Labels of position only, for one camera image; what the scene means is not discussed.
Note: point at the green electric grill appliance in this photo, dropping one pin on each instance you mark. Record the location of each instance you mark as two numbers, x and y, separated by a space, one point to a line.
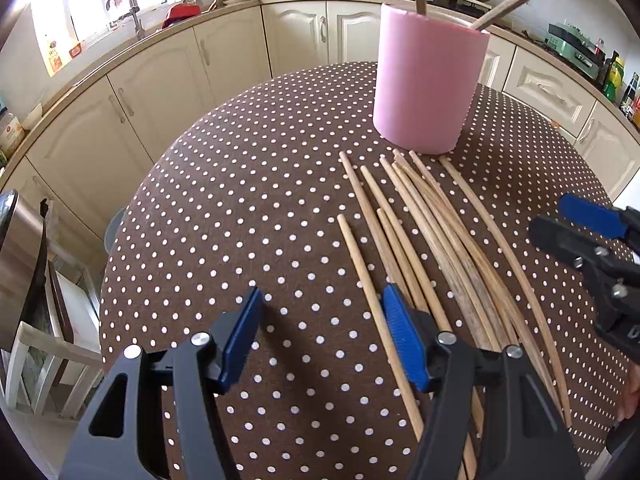
573 47

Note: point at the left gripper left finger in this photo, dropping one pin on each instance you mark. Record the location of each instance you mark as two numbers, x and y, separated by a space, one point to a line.
121 434

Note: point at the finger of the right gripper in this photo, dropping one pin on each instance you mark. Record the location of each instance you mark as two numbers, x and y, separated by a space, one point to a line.
567 245
604 221

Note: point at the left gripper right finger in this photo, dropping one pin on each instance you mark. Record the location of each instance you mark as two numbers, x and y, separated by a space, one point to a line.
523 436

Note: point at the red cloth by sink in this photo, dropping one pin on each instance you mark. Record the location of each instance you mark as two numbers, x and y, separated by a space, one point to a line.
180 12

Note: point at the brown polka dot tablecloth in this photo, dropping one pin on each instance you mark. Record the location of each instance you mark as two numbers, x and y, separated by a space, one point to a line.
249 196

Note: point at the kitchen faucet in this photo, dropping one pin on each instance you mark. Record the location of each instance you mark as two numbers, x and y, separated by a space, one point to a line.
132 12

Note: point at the right hand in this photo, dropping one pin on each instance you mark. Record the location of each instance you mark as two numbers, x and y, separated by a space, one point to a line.
629 397

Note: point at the glass jar on counter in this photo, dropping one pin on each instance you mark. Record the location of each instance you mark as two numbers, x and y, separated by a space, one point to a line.
12 133

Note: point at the green bottle on counter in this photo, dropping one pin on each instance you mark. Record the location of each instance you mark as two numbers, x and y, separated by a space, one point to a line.
614 77

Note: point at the white wooden stool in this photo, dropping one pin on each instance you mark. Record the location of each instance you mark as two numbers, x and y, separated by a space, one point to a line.
55 362

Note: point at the pink cylindrical utensil cup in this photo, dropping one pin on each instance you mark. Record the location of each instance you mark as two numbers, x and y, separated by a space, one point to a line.
427 75

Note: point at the grey plastic bin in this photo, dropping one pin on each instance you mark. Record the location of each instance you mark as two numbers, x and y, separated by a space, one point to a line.
112 229

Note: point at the white bowl on counter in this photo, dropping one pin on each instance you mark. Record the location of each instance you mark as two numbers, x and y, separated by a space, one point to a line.
33 117

